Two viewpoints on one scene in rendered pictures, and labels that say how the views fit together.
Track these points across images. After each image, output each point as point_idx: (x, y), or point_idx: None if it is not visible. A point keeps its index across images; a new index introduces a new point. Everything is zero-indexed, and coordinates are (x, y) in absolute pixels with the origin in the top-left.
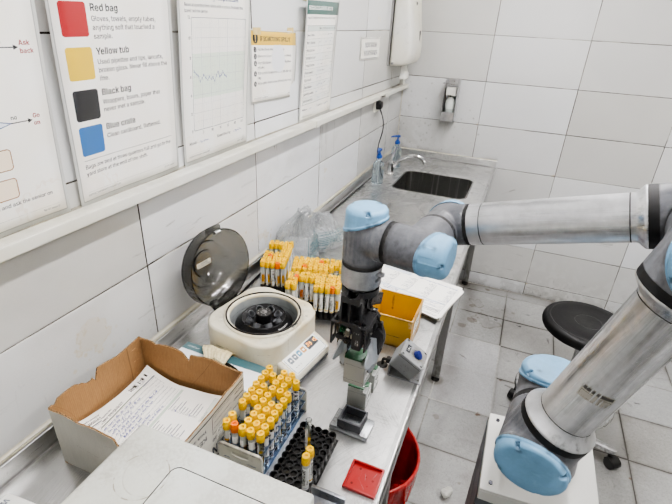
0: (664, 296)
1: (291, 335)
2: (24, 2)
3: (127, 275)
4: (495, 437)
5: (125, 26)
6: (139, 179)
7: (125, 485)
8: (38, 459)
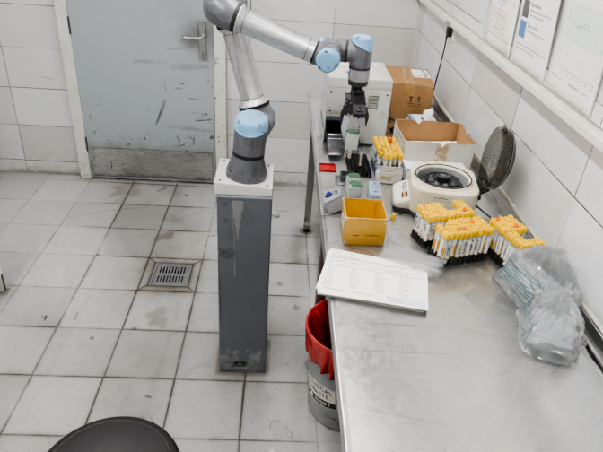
0: None
1: (410, 171)
2: None
3: (504, 121)
4: (267, 179)
5: None
6: (527, 70)
7: (377, 73)
8: None
